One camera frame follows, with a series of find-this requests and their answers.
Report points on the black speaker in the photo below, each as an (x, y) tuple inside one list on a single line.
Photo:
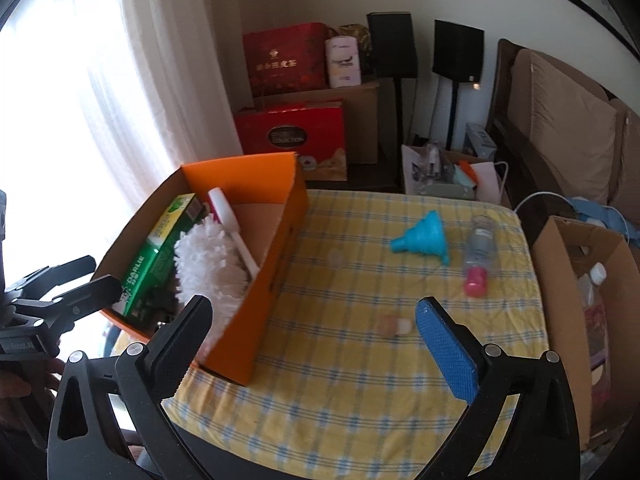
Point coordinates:
[(393, 46), (458, 52)]

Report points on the white red lint brush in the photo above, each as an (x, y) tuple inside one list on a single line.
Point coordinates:
[(224, 214)]

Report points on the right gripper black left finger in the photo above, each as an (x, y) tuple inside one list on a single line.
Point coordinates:
[(85, 440)]

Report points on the black speaker right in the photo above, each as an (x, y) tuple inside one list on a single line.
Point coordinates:
[(458, 52)]

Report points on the yellow plaid tablecloth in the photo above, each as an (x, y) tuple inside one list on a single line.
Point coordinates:
[(332, 397)]

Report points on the beige white makeup sponge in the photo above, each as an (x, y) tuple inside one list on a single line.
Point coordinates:
[(390, 326)]

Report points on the clear bottle with pink cap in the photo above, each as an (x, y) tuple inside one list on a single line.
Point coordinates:
[(479, 256)]

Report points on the white sheer curtain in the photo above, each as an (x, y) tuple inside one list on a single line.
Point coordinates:
[(101, 100)]

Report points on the cluttered box of papers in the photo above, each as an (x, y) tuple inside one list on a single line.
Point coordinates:
[(432, 171)]

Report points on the brown cardboard box right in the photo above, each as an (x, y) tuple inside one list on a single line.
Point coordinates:
[(564, 251)]

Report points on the clear bottle white cap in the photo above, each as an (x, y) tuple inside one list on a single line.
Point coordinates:
[(588, 286)]

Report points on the teal collapsible funnel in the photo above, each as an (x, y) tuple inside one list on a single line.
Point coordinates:
[(427, 237)]

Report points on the pink floral package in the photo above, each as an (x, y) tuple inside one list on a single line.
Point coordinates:
[(600, 370)]

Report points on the large brown cardboard carton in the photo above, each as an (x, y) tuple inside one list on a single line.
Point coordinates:
[(360, 115)]

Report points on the brown sofa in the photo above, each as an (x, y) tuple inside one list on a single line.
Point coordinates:
[(562, 135)]

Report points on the red tea gift bag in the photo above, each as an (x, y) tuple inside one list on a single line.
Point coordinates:
[(287, 59)]

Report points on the green yellow toothpaste box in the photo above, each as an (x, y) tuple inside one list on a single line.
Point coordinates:
[(152, 266)]

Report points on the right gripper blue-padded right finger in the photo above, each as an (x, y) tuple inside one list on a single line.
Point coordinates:
[(542, 440)]

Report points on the red chocolate gift box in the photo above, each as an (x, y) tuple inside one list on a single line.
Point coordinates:
[(314, 131)]

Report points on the pink white tissue pack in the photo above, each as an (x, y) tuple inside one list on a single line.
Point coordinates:
[(342, 62)]

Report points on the orange cardboard box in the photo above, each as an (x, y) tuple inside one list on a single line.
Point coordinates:
[(268, 195)]

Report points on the blue cloth on sofa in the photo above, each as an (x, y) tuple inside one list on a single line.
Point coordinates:
[(607, 216)]

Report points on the black speaker left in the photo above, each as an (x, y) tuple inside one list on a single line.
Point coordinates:
[(393, 46)]

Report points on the person's left hand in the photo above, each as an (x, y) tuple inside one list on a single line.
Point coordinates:
[(27, 395)]

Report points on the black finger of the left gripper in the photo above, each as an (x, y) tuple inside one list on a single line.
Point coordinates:
[(37, 284), (62, 312)]

